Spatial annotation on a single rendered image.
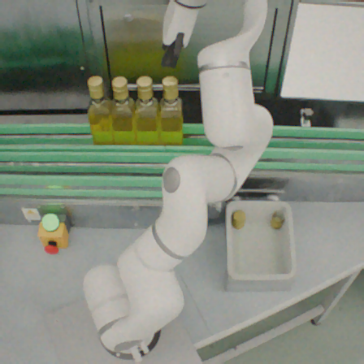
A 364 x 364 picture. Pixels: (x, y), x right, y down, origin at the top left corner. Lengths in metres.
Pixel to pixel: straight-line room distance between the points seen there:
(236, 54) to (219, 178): 0.21
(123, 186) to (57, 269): 0.30
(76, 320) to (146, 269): 0.45
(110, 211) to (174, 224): 0.53
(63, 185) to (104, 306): 0.44
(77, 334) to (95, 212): 0.32
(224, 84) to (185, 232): 0.24
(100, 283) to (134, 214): 0.40
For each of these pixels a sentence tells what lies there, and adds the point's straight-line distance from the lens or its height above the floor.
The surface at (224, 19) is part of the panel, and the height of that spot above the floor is 1.25.
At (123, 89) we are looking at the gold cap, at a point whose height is 1.15.
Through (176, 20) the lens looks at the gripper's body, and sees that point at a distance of 0.99.
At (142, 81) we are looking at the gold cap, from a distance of 1.17.
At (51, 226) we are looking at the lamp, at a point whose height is 0.85.
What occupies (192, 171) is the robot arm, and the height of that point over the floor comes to 1.33.
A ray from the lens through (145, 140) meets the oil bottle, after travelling 1.28.
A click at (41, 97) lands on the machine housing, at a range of 1.49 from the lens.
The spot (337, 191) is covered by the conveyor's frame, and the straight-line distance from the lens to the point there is 1.46.
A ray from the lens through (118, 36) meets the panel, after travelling 1.25.
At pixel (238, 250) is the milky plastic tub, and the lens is 1.36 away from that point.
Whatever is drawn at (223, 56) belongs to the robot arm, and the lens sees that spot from 0.81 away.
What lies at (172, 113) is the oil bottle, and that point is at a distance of 1.20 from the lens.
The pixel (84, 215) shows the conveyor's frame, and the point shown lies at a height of 0.82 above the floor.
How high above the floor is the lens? 1.98
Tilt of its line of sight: 56 degrees down
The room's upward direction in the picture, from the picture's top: straight up
